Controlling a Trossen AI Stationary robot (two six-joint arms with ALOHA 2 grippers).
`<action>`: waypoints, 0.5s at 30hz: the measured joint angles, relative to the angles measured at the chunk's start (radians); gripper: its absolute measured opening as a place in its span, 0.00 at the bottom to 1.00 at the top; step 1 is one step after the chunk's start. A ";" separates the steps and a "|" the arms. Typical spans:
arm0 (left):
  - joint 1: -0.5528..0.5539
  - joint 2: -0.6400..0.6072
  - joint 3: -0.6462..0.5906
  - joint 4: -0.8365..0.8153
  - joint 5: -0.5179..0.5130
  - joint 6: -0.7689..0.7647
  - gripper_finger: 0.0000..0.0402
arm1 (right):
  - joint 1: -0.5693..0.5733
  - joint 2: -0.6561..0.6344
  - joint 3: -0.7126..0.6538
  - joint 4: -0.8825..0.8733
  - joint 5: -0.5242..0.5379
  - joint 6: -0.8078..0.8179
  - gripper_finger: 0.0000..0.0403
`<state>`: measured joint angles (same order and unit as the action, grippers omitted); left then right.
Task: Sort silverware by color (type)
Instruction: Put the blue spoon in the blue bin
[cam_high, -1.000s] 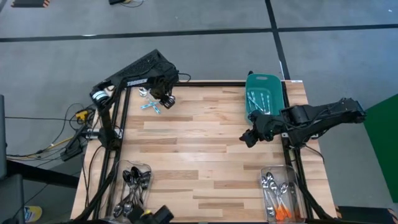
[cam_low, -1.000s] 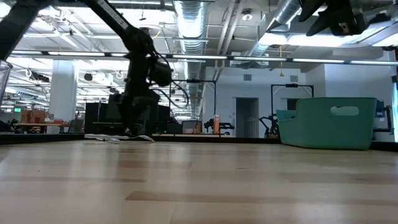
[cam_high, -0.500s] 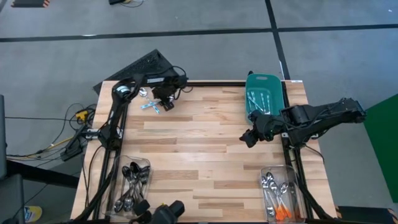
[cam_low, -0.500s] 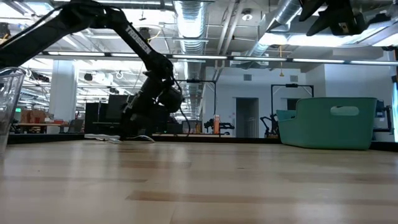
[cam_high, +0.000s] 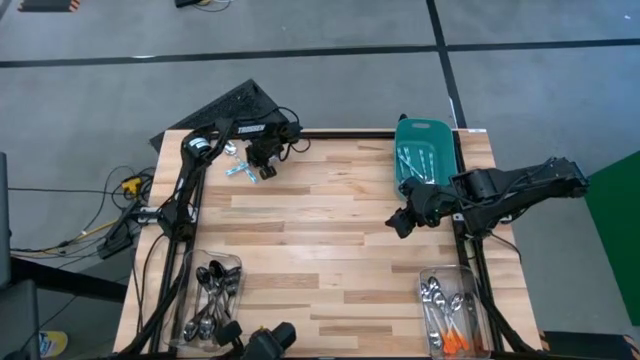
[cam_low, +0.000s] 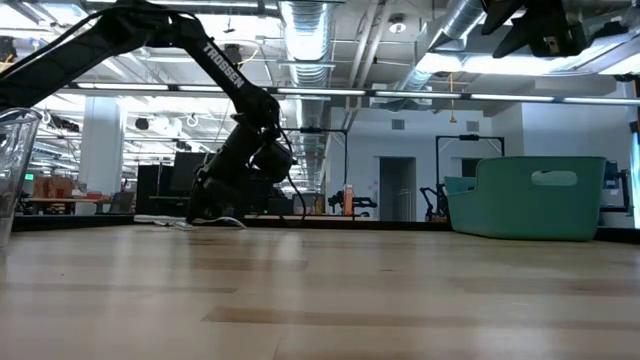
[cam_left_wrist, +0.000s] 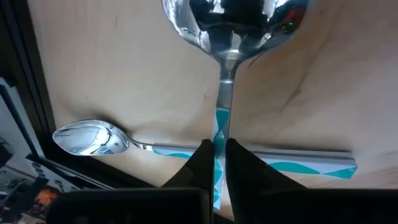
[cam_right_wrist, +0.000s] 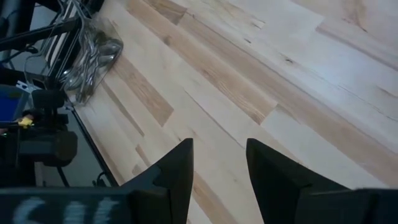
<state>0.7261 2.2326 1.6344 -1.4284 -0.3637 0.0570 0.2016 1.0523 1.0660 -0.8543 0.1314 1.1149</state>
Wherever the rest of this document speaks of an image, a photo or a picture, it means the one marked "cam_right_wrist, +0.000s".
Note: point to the dark mirrored metal spoon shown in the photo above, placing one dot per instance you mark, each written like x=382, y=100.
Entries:
x=109, y=48
x=105, y=59

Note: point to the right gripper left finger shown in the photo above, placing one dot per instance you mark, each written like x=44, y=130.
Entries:
x=174, y=186

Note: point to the yellow tag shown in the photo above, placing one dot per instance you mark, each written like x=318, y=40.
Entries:
x=25, y=122

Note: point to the black metal table frame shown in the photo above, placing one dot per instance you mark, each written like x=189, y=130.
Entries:
x=40, y=32

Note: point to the black table-level camera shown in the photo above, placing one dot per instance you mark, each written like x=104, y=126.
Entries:
x=49, y=146

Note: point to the clear plastic tray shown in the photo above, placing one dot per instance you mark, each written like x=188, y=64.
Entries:
x=77, y=93

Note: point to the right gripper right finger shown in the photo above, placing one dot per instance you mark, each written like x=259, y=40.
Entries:
x=280, y=199

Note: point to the blue box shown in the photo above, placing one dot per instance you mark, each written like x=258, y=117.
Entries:
x=9, y=105

